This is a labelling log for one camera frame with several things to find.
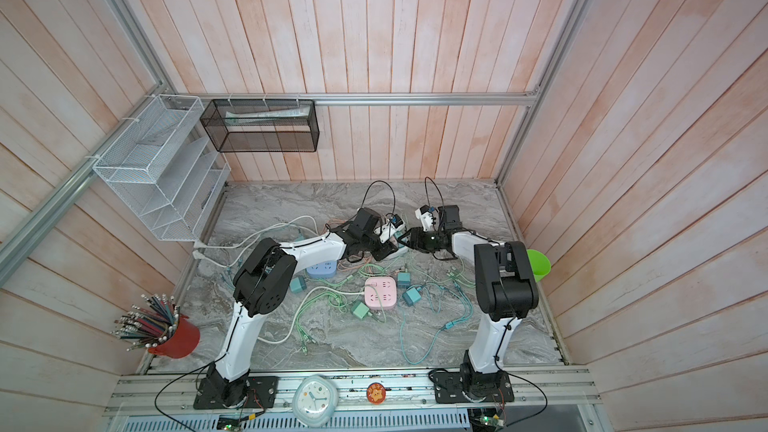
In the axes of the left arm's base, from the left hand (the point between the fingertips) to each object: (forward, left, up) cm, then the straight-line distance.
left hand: (391, 246), depth 98 cm
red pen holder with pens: (-28, +59, +9) cm, 66 cm away
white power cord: (-15, +26, -3) cm, 30 cm away
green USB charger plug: (-21, +9, -2) cm, 23 cm away
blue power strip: (-8, +22, -1) cm, 24 cm away
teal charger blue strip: (-16, -6, -1) cm, 17 cm away
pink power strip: (-15, +2, -1) cm, 15 cm away
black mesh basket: (+37, +46, +22) cm, 63 cm away
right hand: (+1, -4, +2) cm, 5 cm away
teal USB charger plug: (-11, -3, -2) cm, 11 cm away
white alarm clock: (-43, +20, 0) cm, 48 cm away
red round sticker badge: (-42, +5, -2) cm, 42 cm away
